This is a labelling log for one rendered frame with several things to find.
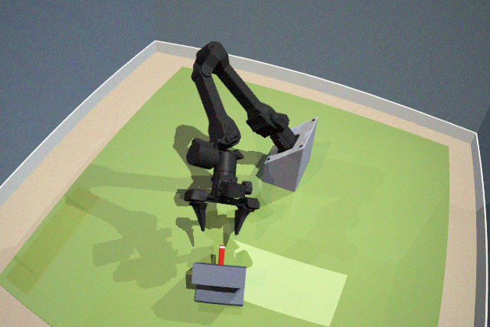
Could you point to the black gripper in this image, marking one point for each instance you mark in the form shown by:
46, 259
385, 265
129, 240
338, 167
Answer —
198, 197

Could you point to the dark red peg with white band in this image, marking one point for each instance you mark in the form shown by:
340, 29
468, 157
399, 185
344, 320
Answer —
221, 255

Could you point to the grey square panel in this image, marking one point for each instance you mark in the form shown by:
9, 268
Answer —
219, 284

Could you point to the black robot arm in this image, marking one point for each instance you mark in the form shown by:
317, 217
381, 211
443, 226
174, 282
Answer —
222, 130

